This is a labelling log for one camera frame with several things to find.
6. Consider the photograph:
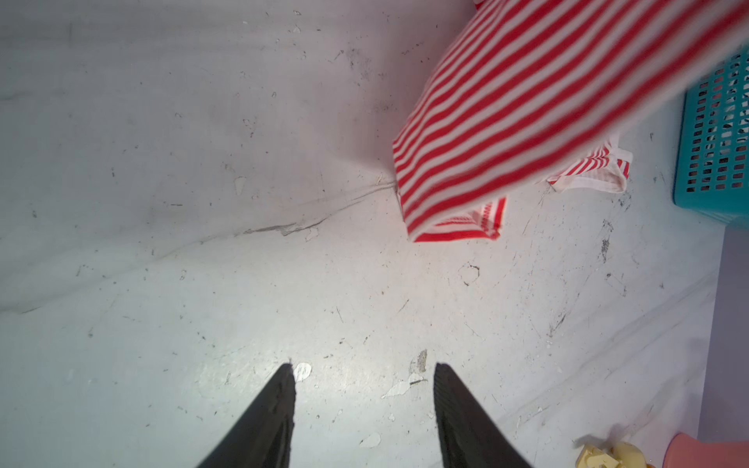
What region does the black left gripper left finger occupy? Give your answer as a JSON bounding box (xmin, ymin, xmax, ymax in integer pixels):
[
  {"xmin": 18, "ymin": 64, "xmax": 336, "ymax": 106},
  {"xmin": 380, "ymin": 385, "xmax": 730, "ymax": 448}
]
[{"xmin": 199, "ymin": 363, "xmax": 296, "ymax": 468}]

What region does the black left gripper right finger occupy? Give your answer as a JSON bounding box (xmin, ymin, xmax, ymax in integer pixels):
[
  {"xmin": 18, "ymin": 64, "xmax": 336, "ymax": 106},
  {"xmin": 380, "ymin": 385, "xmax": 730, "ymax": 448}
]
[{"xmin": 433, "ymin": 363, "xmax": 530, "ymax": 468}]

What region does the red white striped tank top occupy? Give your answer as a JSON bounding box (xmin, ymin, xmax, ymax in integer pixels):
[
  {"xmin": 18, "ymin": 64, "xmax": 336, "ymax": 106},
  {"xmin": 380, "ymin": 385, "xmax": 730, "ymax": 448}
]
[{"xmin": 392, "ymin": 1, "xmax": 748, "ymax": 242}]

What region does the yellow toy giraffe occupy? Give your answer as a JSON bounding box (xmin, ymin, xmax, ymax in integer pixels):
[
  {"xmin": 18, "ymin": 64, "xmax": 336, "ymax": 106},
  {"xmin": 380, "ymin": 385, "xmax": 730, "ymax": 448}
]
[{"xmin": 577, "ymin": 442, "xmax": 651, "ymax": 468}]

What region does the pink watering can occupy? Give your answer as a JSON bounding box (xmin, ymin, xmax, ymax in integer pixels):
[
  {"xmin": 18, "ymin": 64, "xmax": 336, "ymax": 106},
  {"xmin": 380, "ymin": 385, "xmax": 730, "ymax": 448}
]
[{"xmin": 662, "ymin": 433, "xmax": 749, "ymax": 468}]

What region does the teal plastic basket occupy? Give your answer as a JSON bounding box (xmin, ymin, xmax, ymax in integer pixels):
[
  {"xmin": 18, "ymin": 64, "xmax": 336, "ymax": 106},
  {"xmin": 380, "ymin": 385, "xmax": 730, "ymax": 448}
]
[{"xmin": 673, "ymin": 46, "xmax": 748, "ymax": 223}]

